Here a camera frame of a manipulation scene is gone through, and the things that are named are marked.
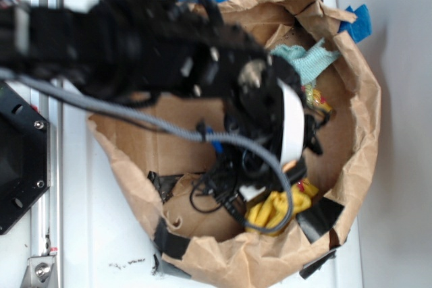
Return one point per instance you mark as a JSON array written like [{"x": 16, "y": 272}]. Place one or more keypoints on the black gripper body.
[{"x": 225, "y": 62}]

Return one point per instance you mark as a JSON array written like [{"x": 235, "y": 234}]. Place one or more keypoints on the yellow cloth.
[{"x": 271, "y": 212}]

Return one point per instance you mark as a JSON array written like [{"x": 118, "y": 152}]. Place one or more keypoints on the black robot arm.
[{"x": 119, "y": 47}]

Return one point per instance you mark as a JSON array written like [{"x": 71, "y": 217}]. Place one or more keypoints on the teal blue cloth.
[{"x": 308, "y": 64}]

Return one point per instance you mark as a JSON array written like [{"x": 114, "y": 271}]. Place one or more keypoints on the brown paper bag container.
[{"x": 220, "y": 253}]

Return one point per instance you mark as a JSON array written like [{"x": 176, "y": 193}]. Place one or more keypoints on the blue tape piece right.
[{"x": 361, "y": 28}]

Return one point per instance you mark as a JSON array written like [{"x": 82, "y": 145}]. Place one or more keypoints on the black tape inside bag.
[{"x": 164, "y": 184}]

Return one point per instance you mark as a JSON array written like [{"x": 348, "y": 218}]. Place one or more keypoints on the black tape bottom right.
[{"x": 319, "y": 218}]

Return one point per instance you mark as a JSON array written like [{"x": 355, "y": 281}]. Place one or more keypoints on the black tape bottom left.
[{"x": 171, "y": 244}]

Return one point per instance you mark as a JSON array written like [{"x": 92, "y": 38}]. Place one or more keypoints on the black tape lower right edge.
[{"x": 312, "y": 267}]

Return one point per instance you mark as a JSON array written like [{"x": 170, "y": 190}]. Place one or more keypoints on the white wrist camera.
[{"x": 292, "y": 126}]

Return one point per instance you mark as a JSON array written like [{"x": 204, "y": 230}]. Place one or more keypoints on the multicolour twisted rope toy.
[{"x": 315, "y": 100}]

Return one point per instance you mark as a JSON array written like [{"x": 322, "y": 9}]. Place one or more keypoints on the aluminium extrusion rail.
[{"x": 45, "y": 214}]

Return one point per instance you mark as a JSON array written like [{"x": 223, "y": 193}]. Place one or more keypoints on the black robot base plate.
[{"x": 24, "y": 157}]

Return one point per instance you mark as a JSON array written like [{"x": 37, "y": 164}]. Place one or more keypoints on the metal corner bracket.
[{"x": 41, "y": 272}]

